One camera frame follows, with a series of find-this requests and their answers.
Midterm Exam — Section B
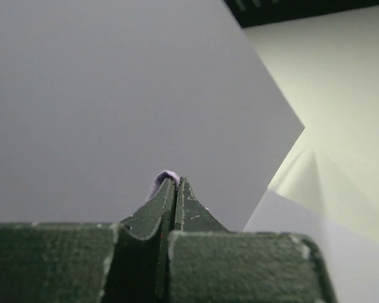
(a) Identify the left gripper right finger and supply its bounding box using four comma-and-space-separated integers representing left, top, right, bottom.
167, 178, 337, 302

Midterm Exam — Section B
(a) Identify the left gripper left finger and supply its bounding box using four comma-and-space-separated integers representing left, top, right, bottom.
0, 179, 176, 302

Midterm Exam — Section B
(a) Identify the purple t shirt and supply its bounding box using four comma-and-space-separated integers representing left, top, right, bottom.
146, 170, 180, 202

